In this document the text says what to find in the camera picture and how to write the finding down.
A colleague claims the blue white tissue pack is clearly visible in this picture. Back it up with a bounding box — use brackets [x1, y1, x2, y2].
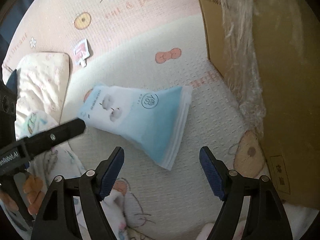
[78, 85, 193, 171]

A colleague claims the brown cardboard box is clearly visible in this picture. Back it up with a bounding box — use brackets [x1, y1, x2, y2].
[199, 0, 319, 209]

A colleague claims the red white sauce sachet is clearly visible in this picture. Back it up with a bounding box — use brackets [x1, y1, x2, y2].
[73, 38, 91, 68]

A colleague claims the pink Hello Kitty blanket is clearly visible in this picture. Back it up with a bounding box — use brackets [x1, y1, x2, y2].
[1, 0, 319, 239]

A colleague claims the cream patterned pillow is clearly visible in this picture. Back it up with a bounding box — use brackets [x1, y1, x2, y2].
[15, 53, 69, 127]

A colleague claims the person's left hand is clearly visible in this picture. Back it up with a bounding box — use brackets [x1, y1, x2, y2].
[0, 173, 46, 215]

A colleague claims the dark blue cloth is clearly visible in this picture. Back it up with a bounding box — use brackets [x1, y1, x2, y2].
[6, 70, 17, 94]

